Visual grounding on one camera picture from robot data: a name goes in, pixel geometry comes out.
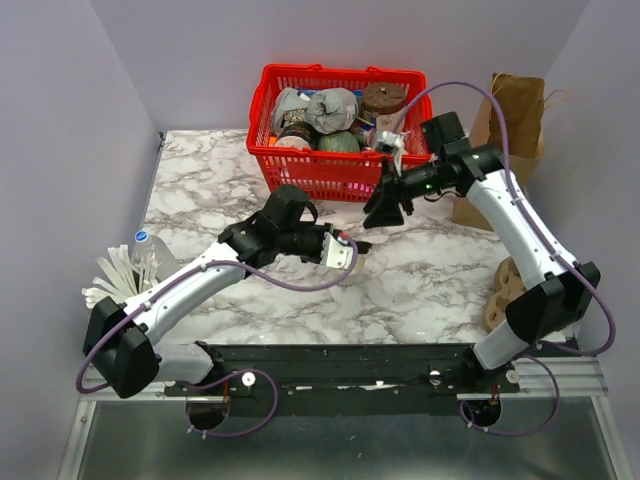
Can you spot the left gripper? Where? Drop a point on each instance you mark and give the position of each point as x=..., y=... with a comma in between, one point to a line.
x=321, y=230

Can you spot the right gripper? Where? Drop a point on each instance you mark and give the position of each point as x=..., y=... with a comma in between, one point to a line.
x=387, y=213

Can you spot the white paper coffee cup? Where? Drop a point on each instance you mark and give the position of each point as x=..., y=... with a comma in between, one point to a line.
x=355, y=274

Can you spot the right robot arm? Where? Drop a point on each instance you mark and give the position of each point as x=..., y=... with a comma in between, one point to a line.
x=558, y=289

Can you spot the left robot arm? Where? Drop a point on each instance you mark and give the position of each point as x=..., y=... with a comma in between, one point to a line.
x=124, y=337

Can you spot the red drink can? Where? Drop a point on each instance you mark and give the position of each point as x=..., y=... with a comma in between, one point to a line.
x=363, y=133

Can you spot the green textured ball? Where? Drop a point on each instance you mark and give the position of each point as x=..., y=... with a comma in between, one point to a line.
x=338, y=142

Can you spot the brown lidded round tub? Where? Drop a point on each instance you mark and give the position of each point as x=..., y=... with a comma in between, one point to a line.
x=382, y=104

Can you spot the grey crumpled foil bag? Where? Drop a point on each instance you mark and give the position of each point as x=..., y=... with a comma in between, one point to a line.
x=326, y=111

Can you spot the dark lidded jar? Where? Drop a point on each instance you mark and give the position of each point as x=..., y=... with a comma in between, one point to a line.
x=297, y=135

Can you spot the cardboard cup carrier tray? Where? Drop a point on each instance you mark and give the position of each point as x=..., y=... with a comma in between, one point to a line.
x=508, y=286

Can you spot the clear plastic water bottle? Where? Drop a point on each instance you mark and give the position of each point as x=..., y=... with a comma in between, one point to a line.
x=153, y=259

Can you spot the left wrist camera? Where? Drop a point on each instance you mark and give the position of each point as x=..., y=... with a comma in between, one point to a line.
x=336, y=253

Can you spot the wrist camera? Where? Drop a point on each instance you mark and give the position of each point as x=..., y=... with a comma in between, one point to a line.
x=336, y=253
x=391, y=144

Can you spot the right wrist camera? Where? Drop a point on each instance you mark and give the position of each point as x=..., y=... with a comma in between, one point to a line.
x=391, y=144

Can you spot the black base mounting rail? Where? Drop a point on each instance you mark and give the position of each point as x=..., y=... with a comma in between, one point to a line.
x=350, y=380

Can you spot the aluminium frame rail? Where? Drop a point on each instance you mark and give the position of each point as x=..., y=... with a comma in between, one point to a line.
x=575, y=377

